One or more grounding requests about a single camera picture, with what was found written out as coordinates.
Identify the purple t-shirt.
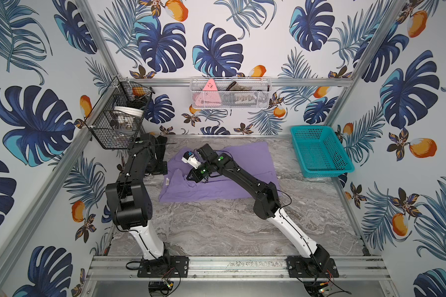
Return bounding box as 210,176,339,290
159,142,279,203

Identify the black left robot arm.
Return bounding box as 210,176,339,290
105,134,168,261

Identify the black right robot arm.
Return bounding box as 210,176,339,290
182,144,330,274

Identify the folded black t-shirt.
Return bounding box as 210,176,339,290
149,134,168,163

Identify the white bowl in basket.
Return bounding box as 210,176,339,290
114,106,144,118

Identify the pink triangular item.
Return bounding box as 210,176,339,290
192,79,222,109

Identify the teal plastic basket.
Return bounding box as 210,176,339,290
290,126,355,178

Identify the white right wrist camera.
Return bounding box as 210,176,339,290
182,151,201,169

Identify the black wire basket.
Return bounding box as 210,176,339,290
84,77,155,150

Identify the white wire wall basket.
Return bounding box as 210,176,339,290
190,81,273,110

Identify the aluminium frame bar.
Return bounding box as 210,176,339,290
121,77,354,87

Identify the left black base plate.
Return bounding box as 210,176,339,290
137,256,190,278

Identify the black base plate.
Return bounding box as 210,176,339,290
137,256,190,278
286,256,339,278

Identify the aluminium front rail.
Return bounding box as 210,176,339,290
86,256,391,282

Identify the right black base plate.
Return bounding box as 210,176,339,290
286,256,339,278

